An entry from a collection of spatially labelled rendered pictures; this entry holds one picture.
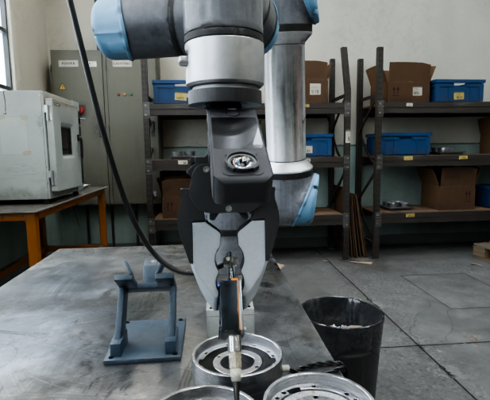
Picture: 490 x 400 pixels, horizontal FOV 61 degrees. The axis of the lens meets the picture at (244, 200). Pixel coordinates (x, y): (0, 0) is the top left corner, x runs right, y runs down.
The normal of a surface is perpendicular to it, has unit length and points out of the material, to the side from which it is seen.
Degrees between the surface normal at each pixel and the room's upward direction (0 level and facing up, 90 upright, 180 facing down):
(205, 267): 90
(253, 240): 90
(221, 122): 32
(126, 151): 90
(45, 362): 0
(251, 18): 90
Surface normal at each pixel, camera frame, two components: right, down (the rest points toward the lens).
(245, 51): 0.53, 0.09
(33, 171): 0.04, 0.12
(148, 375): -0.02, -0.99
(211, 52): -0.23, 0.12
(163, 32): -0.18, 0.56
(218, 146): 0.05, -0.78
